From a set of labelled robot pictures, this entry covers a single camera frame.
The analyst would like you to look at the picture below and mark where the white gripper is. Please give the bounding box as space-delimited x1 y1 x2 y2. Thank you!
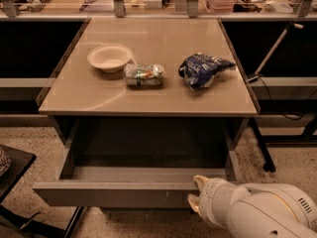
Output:
187 175 245 228

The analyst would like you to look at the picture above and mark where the grey top drawer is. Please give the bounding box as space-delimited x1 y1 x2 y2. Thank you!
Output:
34 117 244 209

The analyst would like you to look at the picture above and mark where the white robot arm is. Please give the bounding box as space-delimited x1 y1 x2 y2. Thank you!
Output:
188 176 317 238

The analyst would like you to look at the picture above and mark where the grey drawer cabinet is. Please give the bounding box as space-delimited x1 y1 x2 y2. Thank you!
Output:
35 16 261 215

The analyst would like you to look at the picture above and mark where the black stand leg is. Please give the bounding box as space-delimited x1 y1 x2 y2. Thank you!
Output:
249 118 275 173

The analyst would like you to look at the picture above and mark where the blue chip bag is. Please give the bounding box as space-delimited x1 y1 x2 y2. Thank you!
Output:
178 53 236 90

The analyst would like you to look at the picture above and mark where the green white snack packet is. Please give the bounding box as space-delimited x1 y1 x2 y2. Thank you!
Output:
124 63 164 86

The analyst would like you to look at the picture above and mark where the white paper bowl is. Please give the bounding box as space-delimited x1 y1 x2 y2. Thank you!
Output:
87 45 133 72

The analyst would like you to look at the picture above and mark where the black side table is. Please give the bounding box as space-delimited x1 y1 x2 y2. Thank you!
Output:
0 145 83 238

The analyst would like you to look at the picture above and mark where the dark clutter pile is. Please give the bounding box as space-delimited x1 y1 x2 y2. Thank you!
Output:
233 0 266 12

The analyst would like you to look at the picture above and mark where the patterned plate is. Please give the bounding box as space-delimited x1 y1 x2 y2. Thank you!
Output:
0 148 11 177

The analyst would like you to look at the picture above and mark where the white rod with cable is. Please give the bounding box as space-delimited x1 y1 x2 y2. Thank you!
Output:
247 22 304 82

